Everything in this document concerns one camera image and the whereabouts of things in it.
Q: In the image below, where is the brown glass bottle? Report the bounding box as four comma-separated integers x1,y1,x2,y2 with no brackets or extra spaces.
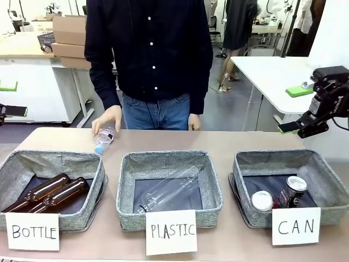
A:
0,172,72,213
27,176,91,214

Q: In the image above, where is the wooden top table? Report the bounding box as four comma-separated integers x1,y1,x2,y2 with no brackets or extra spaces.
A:
0,32,55,58

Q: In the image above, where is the small water bottle blue cap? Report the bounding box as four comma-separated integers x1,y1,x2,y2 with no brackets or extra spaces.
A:
93,126,116,154

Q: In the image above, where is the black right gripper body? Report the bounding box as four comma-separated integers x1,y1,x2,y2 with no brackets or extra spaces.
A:
309,81,349,121

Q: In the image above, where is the white paper label PLASTIC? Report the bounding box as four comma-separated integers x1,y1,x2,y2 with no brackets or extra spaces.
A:
145,209,198,256

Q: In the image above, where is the clear plastic bottle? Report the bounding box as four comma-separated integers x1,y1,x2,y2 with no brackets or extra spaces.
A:
137,165,204,214

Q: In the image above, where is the person's right forearm dark sleeve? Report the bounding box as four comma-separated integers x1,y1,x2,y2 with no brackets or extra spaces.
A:
89,57,121,110

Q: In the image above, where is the gray fabric basket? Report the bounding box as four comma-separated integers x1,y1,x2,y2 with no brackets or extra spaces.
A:
228,148,349,229
116,149,224,232
0,149,109,233

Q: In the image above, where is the black tripod stand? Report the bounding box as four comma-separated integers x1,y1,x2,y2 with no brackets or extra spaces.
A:
280,0,301,57

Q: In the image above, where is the background white robot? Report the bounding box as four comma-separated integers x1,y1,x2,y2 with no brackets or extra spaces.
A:
266,0,283,27

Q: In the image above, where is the white table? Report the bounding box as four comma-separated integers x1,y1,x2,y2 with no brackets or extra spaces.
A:
230,56,349,132

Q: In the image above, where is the person in dark shirt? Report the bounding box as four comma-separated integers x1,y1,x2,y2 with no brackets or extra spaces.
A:
84,0,214,131

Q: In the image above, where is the person's left forearm dark sleeve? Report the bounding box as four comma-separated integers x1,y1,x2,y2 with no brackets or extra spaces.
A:
189,57,214,116

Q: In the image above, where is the black drink can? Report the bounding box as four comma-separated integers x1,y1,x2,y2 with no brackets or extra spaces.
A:
272,175,308,210

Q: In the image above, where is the black mesh basket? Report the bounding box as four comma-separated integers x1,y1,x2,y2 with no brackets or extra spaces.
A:
37,32,55,49

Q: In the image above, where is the white paper label BOTTLE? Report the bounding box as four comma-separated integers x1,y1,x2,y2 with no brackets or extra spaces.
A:
5,212,60,251

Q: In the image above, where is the silver top drink can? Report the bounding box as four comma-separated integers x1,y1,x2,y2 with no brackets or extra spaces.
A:
250,190,274,212

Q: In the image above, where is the person's right hand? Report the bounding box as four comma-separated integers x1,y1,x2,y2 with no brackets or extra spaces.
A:
91,105,123,137

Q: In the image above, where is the background person in white shirt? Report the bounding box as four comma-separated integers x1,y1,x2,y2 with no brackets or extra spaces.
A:
287,0,327,57

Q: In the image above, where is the open cardboard box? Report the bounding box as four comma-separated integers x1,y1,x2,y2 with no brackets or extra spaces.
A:
52,15,87,46

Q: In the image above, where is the person's left hand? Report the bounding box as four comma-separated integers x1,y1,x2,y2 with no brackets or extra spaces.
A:
188,114,202,132

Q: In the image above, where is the white paper label CAN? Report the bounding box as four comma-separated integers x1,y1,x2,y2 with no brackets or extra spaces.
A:
272,207,321,246

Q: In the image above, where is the white desk leg frame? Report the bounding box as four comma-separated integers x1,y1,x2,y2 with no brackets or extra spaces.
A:
52,64,95,129

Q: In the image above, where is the flat cardboard box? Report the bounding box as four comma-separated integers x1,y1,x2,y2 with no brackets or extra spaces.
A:
59,56,92,69
51,42,86,59

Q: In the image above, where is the background person in dark dress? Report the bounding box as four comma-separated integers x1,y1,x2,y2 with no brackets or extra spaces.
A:
218,0,258,92

